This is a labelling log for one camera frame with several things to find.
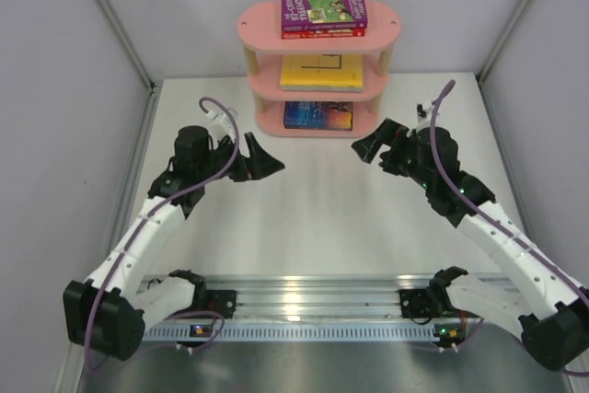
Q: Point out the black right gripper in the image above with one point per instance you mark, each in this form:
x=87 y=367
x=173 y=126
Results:
x=391 y=133

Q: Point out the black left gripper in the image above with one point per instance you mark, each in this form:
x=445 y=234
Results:
x=260 y=164

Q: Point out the blue Jane Eyre book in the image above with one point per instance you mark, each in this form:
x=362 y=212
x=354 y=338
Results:
x=318 y=115

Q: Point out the yellow Little Prince book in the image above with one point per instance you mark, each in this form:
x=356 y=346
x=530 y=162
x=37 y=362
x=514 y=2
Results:
x=323 y=69

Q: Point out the red treehouse book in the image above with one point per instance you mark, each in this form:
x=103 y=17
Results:
x=323 y=34

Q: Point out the purple treehouse book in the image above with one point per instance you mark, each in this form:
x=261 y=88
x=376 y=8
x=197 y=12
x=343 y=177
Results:
x=318 y=15

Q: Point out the pale green hardcover book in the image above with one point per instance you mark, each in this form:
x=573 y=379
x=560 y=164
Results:
x=319 y=88

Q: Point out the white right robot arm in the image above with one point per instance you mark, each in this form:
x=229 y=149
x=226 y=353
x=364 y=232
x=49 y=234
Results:
x=549 y=313

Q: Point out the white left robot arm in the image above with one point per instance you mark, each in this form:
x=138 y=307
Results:
x=108 y=312

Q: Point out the pink three-tier shelf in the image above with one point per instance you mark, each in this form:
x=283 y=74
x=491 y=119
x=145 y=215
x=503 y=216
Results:
x=259 y=29

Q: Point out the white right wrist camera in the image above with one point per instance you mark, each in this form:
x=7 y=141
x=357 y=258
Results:
x=424 y=116

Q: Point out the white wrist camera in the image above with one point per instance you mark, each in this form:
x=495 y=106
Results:
x=424 y=116
x=221 y=123

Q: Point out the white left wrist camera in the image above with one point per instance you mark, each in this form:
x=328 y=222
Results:
x=221 y=123

